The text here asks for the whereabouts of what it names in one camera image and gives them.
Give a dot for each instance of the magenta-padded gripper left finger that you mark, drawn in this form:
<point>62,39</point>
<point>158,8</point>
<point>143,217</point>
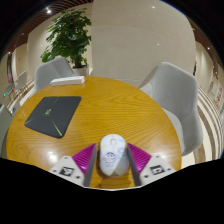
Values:
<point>83,160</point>

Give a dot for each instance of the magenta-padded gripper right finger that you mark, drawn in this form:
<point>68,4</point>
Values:
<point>141,159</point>

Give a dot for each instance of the white printed computer mouse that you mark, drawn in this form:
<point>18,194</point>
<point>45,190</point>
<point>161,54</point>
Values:
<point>113,155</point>

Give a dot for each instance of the black mouse pad green lines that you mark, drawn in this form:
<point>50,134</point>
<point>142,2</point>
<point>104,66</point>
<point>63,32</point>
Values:
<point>53,115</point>

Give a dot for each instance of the grey upholstered armchair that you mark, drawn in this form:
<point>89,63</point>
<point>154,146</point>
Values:
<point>48,73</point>
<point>178,96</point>

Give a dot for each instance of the white power strip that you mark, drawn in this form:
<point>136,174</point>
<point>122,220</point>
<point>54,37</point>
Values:
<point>67,80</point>

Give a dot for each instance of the grey-green armchair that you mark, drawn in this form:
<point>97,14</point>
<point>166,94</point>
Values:
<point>4,131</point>

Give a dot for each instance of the white lounge chair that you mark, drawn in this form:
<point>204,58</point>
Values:
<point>21,81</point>

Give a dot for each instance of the potted green leafy plant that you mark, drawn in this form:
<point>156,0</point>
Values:
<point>70,35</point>

